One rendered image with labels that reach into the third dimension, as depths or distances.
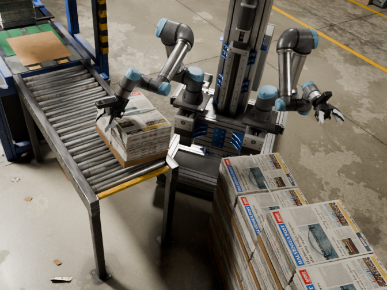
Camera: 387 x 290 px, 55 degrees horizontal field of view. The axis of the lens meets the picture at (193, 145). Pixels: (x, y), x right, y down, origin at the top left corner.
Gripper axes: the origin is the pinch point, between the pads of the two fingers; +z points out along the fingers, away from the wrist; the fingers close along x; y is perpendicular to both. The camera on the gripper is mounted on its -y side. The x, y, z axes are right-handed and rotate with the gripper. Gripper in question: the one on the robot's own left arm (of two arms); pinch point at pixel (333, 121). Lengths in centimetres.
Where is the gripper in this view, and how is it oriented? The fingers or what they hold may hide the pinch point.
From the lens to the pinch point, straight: 204.5
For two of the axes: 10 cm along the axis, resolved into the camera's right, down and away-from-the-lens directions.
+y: 0.3, 7.2, 6.9
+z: 1.5, 6.8, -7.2
